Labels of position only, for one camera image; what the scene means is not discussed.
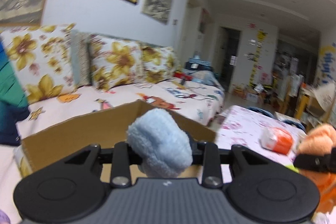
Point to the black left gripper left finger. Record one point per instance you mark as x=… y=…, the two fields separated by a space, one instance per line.
x=91 y=158

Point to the framed sketch picture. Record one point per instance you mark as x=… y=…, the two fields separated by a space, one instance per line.
x=158 y=10

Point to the orange plush toy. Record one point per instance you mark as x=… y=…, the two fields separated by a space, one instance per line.
x=320 y=141

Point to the large yellow floral cushion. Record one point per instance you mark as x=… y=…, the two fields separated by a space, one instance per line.
x=41 y=58

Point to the orange white tissue pack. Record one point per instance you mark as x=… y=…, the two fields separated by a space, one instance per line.
x=276 y=140

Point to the far yellow floral cushion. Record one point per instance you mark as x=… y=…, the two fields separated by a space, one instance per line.
x=159 y=63

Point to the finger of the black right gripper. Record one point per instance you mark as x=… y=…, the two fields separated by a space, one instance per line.
x=325 y=163

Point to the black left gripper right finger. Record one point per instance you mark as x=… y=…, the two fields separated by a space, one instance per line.
x=211 y=158

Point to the pink cartoon tablecloth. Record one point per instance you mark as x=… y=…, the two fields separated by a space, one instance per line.
x=238 y=125

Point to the middle yellow floral cushion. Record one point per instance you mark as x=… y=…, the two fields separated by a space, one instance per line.
x=114 y=61

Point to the sofa with cartoon cover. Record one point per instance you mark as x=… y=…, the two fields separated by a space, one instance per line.
x=19 y=119

